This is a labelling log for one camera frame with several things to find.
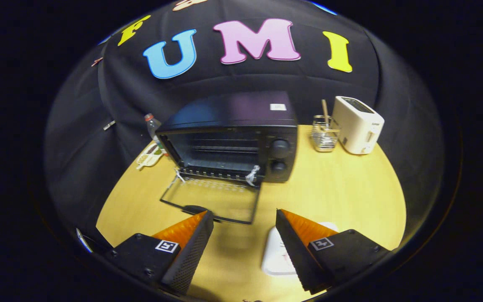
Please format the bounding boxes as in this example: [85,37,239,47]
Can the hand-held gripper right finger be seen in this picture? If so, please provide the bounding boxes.
[275,208,391,295]

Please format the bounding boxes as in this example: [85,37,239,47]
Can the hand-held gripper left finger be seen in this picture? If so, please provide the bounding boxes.
[106,210,215,295]

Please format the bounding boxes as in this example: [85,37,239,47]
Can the white square plate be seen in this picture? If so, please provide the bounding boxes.
[261,221,339,277]

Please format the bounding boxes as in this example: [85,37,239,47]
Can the black toaster oven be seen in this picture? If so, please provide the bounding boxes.
[156,91,299,225]

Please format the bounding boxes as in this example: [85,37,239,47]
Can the divided dish with food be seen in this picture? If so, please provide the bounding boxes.
[136,143,165,170]

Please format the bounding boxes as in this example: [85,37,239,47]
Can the white bread toaster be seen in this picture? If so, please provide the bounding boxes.
[332,96,385,155]

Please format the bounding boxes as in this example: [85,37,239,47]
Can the clear glass holder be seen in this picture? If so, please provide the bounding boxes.
[311,115,340,152]

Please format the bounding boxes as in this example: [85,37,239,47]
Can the clear plastic bottle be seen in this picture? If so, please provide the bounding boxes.
[144,113,167,156]

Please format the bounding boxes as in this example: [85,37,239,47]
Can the black backdrop cloth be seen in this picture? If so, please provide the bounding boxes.
[44,0,443,252]

